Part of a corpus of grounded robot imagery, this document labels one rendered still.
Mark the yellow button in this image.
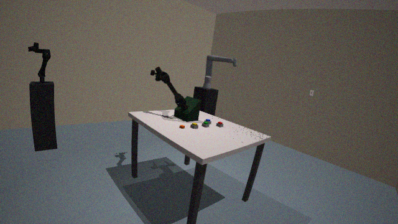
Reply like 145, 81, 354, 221
190, 123, 198, 129

